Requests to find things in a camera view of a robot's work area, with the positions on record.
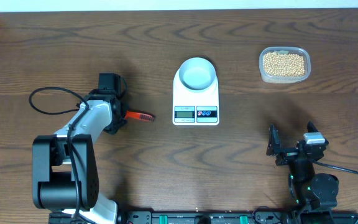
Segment clear plastic container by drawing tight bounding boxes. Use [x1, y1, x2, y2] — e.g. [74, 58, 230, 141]
[259, 47, 311, 84]

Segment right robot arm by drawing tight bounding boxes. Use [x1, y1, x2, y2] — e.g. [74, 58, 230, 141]
[267, 121, 339, 224]

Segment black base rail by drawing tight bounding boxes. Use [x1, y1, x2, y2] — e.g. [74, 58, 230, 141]
[48, 210, 358, 224]

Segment soybeans in container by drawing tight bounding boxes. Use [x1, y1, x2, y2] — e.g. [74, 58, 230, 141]
[262, 52, 305, 77]

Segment left black cable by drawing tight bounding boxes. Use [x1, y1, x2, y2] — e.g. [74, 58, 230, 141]
[28, 86, 90, 224]

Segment grey round bowl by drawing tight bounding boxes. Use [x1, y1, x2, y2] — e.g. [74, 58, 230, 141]
[178, 57, 217, 91]

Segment white digital kitchen scale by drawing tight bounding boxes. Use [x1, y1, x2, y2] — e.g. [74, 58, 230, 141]
[172, 68, 220, 126]

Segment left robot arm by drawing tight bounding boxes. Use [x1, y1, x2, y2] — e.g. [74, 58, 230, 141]
[32, 73, 127, 223]

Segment red measuring scoop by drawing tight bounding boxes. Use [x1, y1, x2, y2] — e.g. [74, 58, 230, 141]
[125, 110, 155, 122]

